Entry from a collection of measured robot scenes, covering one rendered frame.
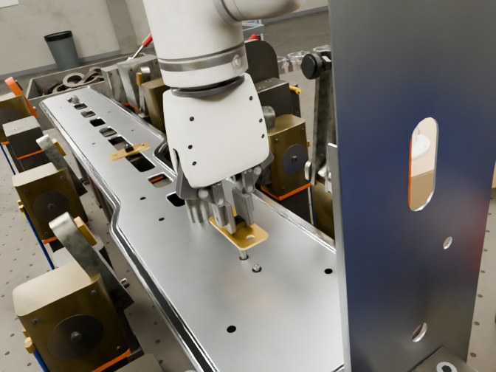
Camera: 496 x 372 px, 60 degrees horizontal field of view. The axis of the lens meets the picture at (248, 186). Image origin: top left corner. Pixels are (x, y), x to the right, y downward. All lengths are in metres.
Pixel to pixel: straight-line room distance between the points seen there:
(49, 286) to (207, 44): 0.31
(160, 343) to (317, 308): 0.48
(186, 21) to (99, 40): 7.89
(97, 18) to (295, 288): 7.87
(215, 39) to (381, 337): 0.27
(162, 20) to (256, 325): 0.30
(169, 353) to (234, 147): 0.52
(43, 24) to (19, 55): 0.67
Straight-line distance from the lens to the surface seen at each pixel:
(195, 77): 0.39
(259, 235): 0.49
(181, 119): 0.41
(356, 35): 0.17
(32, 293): 0.53
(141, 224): 0.66
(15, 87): 1.45
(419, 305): 0.28
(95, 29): 8.24
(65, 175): 0.82
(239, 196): 0.49
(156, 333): 0.91
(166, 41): 0.40
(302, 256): 0.53
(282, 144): 0.70
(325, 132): 0.55
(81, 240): 0.49
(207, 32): 0.39
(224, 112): 0.42
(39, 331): 0.53
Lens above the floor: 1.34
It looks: 29 degrees down
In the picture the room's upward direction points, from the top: 10 degrees counter-clockwise
